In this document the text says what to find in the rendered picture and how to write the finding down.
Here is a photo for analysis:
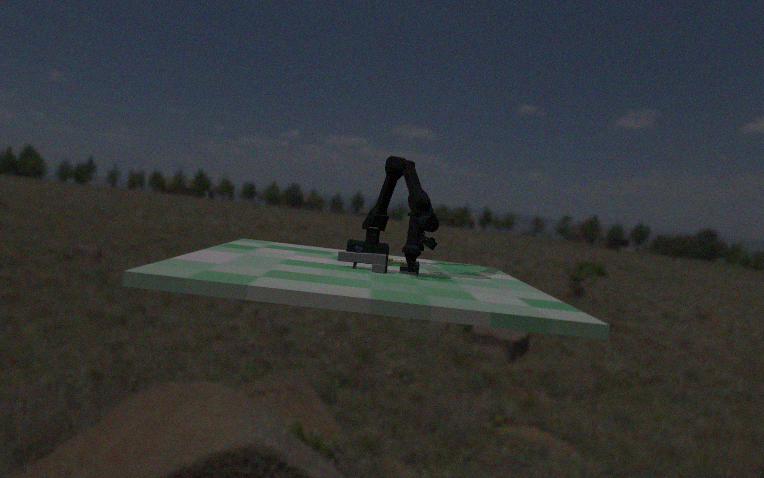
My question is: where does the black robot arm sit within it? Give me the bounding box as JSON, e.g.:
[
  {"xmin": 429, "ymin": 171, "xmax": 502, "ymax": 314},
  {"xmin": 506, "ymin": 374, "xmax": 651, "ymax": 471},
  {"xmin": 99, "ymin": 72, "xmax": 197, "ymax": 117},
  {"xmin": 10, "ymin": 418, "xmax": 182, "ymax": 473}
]
[{"xmin": 362, "ymin": 156, "xmax": 439, "ymax": 250}]

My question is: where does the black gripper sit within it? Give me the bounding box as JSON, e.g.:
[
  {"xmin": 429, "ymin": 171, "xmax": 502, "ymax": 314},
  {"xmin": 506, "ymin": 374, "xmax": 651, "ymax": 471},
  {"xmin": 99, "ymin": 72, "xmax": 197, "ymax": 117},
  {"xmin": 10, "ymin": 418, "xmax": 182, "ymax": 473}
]
[{"xmin": 402, "ymin": 228, "xmax": 424, "ymax": 271}]

